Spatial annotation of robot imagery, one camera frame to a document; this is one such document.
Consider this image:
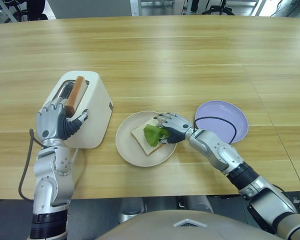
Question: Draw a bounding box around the black cable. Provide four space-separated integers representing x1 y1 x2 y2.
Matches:
18 128 47 201
193 116 238 145

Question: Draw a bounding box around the black office chair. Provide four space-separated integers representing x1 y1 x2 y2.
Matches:
201 0 237 16
13 0 49 21

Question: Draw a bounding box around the green lettuce leaf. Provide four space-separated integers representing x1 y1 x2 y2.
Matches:
142 124 171 148

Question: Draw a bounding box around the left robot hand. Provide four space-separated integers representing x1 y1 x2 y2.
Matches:
35 97 90 141

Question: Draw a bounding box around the cream plate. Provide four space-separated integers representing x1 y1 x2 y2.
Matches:
115 110 178 168

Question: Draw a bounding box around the robot body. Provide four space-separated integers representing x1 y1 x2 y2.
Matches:
96 209 278 240

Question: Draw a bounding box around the bread slice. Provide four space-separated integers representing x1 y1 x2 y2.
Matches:
130 117 171 157
65 75 88 118

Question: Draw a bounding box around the purple plate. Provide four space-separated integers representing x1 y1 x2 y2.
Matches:
194 100 250 144

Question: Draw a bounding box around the cream toaster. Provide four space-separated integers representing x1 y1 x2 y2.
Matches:
42 70 114 150

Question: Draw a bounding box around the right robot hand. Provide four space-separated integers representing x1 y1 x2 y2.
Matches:
153 112 194 145

